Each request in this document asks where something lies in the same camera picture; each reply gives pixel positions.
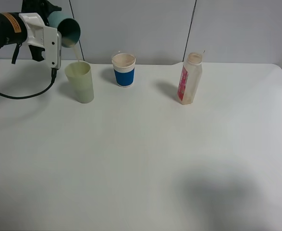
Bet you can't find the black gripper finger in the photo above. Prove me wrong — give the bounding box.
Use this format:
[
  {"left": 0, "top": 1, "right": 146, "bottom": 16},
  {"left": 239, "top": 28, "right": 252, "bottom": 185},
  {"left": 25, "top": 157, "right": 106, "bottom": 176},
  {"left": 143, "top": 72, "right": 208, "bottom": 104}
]
[
  {"left": 21, "top": 0, "right": 62, "bottom": 24},
  {"left": 28, "top": 45, "right": 45, "bottom": 62}
]

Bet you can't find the teal plastic cup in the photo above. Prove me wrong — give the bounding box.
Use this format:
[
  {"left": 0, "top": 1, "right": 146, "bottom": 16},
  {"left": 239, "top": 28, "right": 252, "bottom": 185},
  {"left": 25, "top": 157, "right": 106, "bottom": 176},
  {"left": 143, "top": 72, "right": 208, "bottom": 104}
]
[{"left": 48, "top": 11, "right": 81, "bottom": 48}]

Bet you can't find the pink label drink bottle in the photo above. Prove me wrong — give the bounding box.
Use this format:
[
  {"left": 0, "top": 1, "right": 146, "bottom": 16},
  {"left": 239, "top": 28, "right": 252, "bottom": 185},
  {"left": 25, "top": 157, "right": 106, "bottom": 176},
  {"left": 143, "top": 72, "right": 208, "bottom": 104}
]
[{"left": 177, "top": 52, "right": 203, "bottom": 105}]

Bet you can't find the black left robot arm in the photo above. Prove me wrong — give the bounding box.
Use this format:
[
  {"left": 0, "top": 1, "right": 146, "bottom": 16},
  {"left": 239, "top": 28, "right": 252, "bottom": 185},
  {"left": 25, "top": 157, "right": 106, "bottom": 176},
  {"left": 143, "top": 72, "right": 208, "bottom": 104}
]
[{"left": 0, "top": 0, "right": 61, "bottom": 60}]

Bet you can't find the pale green plastic cup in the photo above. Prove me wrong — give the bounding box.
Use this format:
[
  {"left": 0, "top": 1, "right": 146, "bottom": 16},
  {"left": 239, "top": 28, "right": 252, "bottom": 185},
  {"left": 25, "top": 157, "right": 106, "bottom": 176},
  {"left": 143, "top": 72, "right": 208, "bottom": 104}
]
[{"left": 64, "top": 61, "right": 94, "bottom": 103}]

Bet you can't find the blue white paper cup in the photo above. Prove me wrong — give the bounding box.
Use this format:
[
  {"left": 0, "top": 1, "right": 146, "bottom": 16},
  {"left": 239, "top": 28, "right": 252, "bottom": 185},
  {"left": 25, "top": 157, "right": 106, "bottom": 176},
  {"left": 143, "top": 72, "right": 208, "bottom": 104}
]
[{"left": 111, "top": 53, "right": 136, "bottom": 87}]

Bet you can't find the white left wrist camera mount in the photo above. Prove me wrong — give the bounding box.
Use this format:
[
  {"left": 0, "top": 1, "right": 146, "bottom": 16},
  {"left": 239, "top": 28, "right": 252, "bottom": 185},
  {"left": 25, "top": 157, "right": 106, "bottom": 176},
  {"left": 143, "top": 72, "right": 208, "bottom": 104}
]
[{"left": 19, "top": 13, "right": 61, "bottom": 69}]

